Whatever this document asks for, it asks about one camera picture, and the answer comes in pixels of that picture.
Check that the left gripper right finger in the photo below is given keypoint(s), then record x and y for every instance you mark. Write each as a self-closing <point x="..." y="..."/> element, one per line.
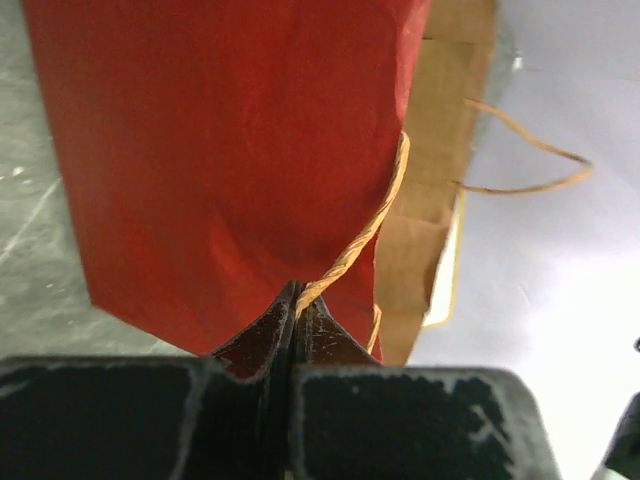
<point x="354" y="418"/>

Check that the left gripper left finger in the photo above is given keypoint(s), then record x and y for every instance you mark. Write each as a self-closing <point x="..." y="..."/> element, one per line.
<point x="216" y="416"/>

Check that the red paper bag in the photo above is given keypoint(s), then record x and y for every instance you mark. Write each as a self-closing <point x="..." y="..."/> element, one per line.
<point x="212" y="151"/>

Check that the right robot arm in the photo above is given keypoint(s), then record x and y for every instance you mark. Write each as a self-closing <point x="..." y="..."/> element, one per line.
<point x="621" y="457"/>

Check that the small whiteboard yellow frame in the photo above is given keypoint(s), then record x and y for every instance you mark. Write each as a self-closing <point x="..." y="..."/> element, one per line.
<point x="445" y="281"/>

